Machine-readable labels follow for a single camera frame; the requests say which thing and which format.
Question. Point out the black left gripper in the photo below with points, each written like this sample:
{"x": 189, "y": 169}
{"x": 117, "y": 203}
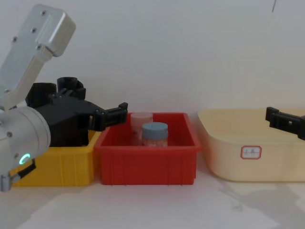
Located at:
{"x": 64, "y": 119}

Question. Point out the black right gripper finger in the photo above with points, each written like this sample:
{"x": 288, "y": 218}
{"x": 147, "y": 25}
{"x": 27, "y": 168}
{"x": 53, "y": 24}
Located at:
{"x": 286, "y": 121}

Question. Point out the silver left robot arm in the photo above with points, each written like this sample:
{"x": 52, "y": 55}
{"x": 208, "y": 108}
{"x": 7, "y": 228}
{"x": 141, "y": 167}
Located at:
{"x": 23, "y": 133}

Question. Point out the white label with red border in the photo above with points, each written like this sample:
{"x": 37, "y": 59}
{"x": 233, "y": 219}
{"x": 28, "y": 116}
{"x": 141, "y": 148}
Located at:
{"x": 251, "y": 152}

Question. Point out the clear jar with translucent lid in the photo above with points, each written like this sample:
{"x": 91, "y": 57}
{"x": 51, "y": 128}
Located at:
{"x": 138, "y": 119}

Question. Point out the cream plastic tub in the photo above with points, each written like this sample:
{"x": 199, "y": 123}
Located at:
{"x": 226, "y": 155}

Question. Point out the yellow plastic bin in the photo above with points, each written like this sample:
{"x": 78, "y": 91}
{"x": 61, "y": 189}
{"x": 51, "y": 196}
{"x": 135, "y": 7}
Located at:
{"x": 66, "y": 167}

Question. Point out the clear jar with grey lid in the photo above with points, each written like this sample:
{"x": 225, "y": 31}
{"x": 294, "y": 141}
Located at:
{"x": 155, "y": 133}

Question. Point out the red plastic bin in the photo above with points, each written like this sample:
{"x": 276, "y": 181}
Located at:
{"x": 143, "y": 167}

